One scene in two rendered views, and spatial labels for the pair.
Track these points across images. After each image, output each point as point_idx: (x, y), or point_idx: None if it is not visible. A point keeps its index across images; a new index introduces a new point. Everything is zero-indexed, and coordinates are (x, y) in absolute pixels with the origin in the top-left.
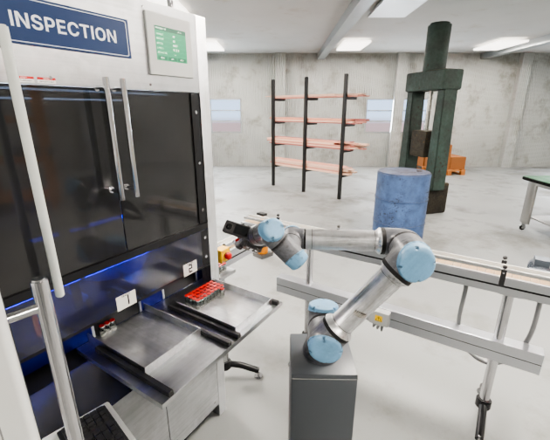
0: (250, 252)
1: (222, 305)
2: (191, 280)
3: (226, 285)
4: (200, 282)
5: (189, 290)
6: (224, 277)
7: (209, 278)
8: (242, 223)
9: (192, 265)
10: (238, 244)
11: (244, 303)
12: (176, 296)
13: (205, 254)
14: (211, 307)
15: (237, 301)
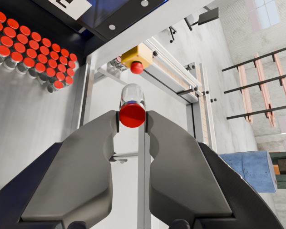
0: (162, 88)
1: (16, 101)
2: (71, 22)
3: (81, 87)
4: (78, 39)
5: (48, 25)
6: (107, 74)
7: (88, 52)
8: (194, 65)
9: (73, 2)
10: (29, 224)
11: (44, 139)
12: (17, 2)
13: (114, 23)
14: None
15: (44, 123)
